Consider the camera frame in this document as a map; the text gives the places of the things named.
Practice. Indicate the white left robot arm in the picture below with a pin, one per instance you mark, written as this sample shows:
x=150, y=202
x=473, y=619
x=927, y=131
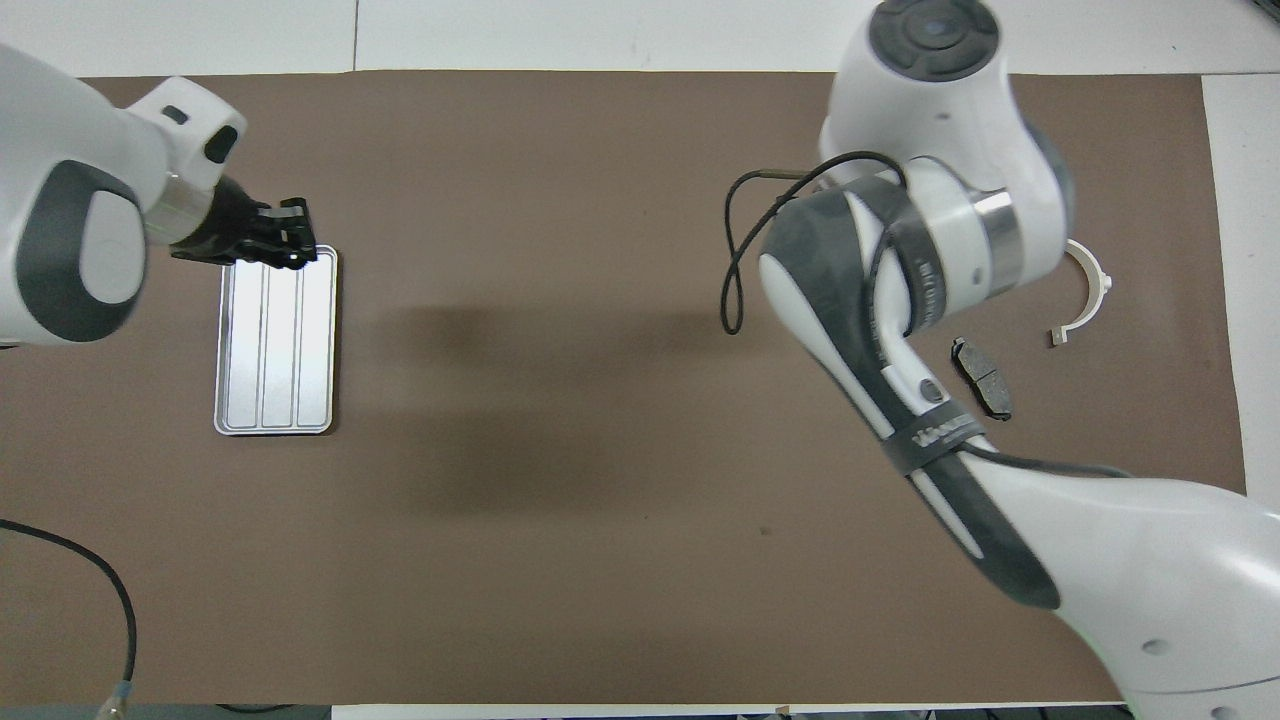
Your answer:
x=70, y=200

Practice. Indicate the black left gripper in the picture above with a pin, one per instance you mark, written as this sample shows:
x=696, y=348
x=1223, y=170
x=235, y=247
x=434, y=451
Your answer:
x=230, y=230

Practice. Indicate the white curved plastic bracket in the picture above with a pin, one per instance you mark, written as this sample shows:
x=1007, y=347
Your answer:
x=1100, y=290

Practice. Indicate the long grey brake pad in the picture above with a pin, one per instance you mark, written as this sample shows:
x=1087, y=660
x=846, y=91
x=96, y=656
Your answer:
x=983, y=380

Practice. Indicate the silver metal tray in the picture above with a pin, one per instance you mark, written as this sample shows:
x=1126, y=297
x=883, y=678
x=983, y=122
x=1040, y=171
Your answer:
x=280, y=350

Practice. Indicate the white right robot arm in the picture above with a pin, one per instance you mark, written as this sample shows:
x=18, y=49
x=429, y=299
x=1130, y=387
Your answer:
x=1100, y=560

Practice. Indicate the brown table mat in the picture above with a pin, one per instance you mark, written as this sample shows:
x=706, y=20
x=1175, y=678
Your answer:
x=560, y=300

